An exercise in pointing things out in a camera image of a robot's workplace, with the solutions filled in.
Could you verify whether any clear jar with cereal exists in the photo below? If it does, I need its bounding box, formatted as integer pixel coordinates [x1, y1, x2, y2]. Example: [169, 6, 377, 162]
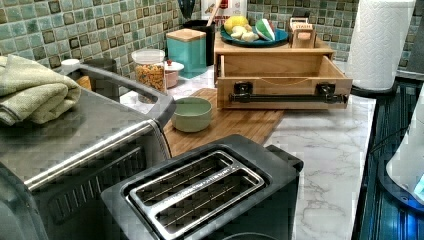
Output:
[131, 49, 166, 93]

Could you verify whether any folded green towel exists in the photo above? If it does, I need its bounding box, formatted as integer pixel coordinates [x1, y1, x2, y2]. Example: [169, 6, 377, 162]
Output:
[0, 55, 81, 126]

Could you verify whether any white cap wooden shaker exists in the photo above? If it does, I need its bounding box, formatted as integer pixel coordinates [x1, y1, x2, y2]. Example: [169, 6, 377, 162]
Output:
[61, 59, 92, 90]

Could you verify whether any printed cardboard box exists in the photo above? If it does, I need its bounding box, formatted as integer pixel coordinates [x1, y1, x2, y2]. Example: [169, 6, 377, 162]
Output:
[201, 0, 247, 26]

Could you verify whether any black drawer handle bar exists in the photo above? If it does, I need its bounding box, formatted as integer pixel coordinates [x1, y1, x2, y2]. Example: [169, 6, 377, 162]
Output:
[229, 82, 348, 104]

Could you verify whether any white paper towel roll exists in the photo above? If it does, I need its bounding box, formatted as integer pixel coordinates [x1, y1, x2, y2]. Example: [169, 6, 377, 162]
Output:
[346, 0, 416, 91]

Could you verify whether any toy peeled banana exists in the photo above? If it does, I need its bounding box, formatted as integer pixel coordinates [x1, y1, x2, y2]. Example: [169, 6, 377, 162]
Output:
[230, 24, 259, 42]

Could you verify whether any black two-slot toaster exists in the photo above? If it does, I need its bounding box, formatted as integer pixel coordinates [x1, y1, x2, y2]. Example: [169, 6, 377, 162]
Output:
[101, 135, 303, 240]

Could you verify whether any blue round plate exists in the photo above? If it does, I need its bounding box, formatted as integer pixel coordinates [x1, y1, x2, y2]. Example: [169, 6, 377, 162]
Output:
[220, 27, 288, 48]

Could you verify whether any yellow toy lemon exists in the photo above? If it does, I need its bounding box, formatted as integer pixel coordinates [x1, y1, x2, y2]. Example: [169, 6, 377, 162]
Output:
[224, 16, 249, 34]

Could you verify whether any bamboo cutting board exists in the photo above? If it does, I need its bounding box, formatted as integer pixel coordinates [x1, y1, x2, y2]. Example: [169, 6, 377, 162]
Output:
[164, 88, 284, 156]

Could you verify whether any dark grey metal cup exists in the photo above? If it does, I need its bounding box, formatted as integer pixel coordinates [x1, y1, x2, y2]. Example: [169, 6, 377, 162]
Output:
[85, 58, 119, 101]

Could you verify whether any black paper towel base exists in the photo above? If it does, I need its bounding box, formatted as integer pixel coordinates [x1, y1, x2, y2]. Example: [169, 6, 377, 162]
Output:
[351, 82, 398, 99]

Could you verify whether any light green ceramic cup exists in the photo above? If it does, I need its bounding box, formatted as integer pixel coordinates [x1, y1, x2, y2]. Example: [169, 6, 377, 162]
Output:
[171, 97, 212, 133]

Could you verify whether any wooden spoon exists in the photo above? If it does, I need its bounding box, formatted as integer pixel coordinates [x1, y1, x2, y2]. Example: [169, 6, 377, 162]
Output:
[206, 0, 222, 27]

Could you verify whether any toy watermelon slice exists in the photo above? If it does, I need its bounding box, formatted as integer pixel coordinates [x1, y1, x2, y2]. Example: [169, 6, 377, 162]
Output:
[255, 19, 275, 41]

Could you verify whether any wooden drawer box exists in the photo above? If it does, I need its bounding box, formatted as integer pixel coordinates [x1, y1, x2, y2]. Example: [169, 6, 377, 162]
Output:
[214, 34, 352, 110]

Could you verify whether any teal canister with wooden lid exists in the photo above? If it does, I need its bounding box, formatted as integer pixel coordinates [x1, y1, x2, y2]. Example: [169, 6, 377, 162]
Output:
[166, 28, 207, 78]

